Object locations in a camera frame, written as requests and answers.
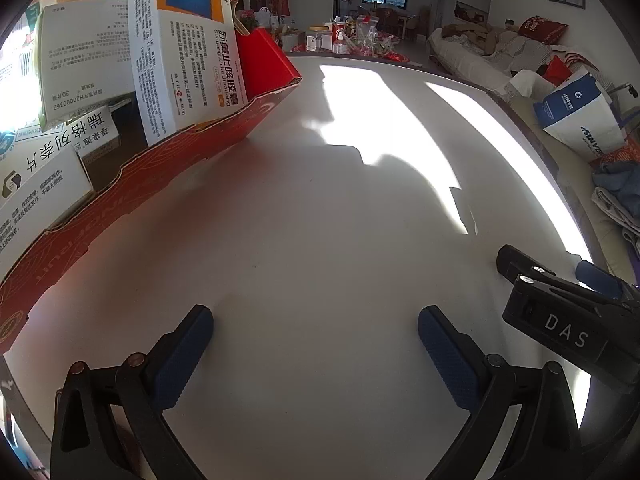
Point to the white grey-logo medicine box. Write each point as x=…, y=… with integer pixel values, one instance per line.
x=40, y=200

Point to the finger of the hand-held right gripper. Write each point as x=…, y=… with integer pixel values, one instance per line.
x=597, y=276
x=550, y=320

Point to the red cardboard box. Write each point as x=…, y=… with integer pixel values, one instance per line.
x=150, y=180

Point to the white blue paper bag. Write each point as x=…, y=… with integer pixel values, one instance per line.
x=580, y=115

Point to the round red tray with items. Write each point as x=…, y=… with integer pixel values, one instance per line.
x=350, y=56

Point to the clear pump bottle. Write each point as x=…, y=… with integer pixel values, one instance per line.
x=340, y=42

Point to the beige armchair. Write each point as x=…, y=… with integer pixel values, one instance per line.
x=570, y=185

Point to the pile of folded clothes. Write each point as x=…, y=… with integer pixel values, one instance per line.
x=617, y=200

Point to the red shopping bag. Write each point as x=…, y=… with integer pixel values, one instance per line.
x=555, y=70

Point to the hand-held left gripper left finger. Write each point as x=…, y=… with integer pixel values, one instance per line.
x=182, y=355

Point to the white plastic bag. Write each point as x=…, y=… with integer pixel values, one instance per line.
x=262, y=17

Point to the white sofa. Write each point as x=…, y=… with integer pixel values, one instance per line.
x=460, y=55

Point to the white orange medicine box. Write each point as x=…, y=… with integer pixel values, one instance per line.
x=190, y=70

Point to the red lettered cushion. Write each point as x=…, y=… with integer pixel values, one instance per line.
x=542, y=30

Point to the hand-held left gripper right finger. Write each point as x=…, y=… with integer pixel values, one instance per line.
x=447, y=360

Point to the white text-covered medicine box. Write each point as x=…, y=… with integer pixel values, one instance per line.
x=85, y=65

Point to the red patterned cushion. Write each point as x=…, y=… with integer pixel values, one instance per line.
x=622, y=152

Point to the wooden dining chair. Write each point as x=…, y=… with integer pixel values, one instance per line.
x=387, y=20

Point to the white large-lettered medicine box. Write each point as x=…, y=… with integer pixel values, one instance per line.
x=65, y=135

